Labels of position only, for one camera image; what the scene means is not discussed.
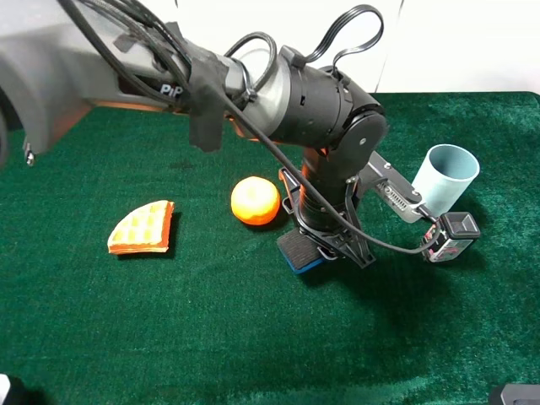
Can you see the black textured right gripper finger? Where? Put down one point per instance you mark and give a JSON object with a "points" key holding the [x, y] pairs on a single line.
{"points": [[327, 253]]}

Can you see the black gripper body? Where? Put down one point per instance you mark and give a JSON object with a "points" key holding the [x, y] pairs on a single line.
{"points": [[314, 220]]}

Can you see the black textured left gripper finger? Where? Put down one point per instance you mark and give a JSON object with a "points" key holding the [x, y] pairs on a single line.
{"points": [[353, 247]]}

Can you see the black blue whiteboard eraser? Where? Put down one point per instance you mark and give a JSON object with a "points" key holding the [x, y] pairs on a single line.
{"points": [[299, 251]]}

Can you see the robot arm black grey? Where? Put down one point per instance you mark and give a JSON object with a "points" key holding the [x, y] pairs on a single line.
{"points": [[60, 59]]}

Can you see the black white object bottom left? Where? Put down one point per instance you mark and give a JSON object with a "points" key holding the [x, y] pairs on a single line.
{"points": [[12, 391]]}

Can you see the orange fruit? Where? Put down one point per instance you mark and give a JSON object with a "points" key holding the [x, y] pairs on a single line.
{"points": [[255, 201]]}

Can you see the small black square-lid jar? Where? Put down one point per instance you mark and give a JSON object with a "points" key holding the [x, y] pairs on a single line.
{"points": [[458, 231]]}

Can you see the light blue cup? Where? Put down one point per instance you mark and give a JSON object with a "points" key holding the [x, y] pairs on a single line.
{"points": [[445, 174]]}

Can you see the waffle slice toy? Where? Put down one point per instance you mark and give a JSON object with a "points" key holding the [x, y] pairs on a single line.
{"points": [[144, 230]]}

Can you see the green felt table mat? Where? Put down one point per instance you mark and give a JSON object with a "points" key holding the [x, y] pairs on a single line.
{"points": [[220, 318]]}

